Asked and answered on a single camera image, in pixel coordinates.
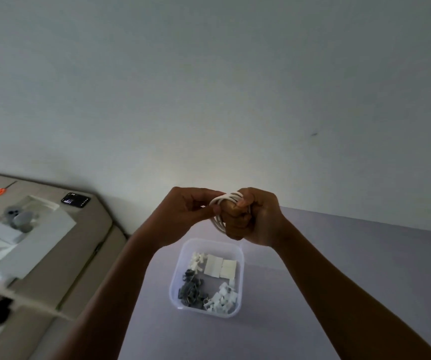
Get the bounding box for person's right forearm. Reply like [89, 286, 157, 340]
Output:
[274, 217, 431, 360]

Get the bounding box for person's left forearm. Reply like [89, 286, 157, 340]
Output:
[50, 226, 163, 360]

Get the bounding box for person's left hand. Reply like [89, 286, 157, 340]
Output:
[146, 187, 226, 249]

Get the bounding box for clear plastic container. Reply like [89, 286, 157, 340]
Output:
[169, 238, 245, 319]

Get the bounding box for white cross-shaped clips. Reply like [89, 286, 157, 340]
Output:
[189, 252, 206, 274]

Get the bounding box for white adhesive pad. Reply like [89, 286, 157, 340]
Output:
[220, 259, 237, 280]
[204, 254, 224, 278]

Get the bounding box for white cable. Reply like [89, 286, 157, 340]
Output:
[209, 190, 253, 234]

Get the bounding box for black smartphone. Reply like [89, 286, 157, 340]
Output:
[61, 192, 91, 209]

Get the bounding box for white paper sheet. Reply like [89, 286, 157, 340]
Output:
[0, 208, 77, 280]

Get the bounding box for pile of white cable clips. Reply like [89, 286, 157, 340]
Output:
[203, 282, 239, 315]

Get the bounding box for clear plastic bag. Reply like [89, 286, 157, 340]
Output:
[0, 195, 60, 264]

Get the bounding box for pile of grey cable clips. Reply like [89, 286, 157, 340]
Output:
[178, 269, 209, 310]

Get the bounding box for beige cabinet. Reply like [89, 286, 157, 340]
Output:
[0, 169, 128, 360]

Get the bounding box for person's right hand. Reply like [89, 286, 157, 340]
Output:
[221, 187, 288, 249]

